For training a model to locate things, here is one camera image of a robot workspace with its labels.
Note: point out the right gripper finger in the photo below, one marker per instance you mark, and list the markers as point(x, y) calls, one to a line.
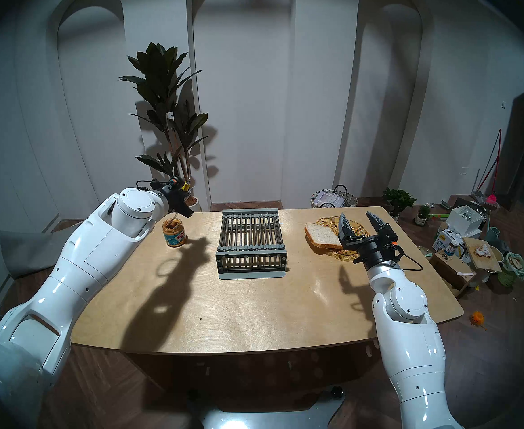
point(383, 226)
point(346, 229)

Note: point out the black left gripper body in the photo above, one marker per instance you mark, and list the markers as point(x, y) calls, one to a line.
point(168, 192)

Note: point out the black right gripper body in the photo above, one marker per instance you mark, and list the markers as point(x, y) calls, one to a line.
point(373, 250)

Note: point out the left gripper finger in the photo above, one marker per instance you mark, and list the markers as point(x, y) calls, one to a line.
point(185, 207)

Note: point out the amber glass plate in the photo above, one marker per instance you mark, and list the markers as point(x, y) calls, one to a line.
point(329, 220)

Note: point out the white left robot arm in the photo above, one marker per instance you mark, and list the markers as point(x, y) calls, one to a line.
point(83, 258)

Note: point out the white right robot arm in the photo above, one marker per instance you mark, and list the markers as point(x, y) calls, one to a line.
point(407, 325)

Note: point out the slice of white bread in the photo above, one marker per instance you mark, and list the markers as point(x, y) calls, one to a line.
point(322, 236)

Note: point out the open peanut butter jar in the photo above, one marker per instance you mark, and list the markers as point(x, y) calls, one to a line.
point(174, 235)

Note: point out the bushy small potted plant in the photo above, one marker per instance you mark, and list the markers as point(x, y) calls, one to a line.
point(398, 200)

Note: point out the tiny potted plant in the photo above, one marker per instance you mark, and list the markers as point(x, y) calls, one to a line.
point(422, 213)

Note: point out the white and blue carton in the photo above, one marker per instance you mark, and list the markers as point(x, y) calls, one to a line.
point(445, 240)

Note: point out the small white capped bottle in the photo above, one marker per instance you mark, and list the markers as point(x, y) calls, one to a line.
point(451, 248)

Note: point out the grey dish rack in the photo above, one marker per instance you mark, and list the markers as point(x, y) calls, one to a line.
point(250, 236)

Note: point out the brown cardboard box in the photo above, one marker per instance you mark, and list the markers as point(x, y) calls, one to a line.
point(452, 269)

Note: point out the white square box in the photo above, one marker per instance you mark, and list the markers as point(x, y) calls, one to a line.
point(465, 220)

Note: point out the white plastic spoon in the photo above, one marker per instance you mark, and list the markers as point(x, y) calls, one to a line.
point(464, 274)

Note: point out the tall potted plant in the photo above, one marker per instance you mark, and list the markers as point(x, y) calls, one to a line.
point(163, 88)

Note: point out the wooden cutting board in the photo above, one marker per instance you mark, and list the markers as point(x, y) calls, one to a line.
point(483, 256)

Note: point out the orange fuzzy ball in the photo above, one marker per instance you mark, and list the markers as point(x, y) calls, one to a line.
point(477, 318)

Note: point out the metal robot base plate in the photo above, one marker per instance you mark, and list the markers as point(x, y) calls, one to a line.
point(266, 419)

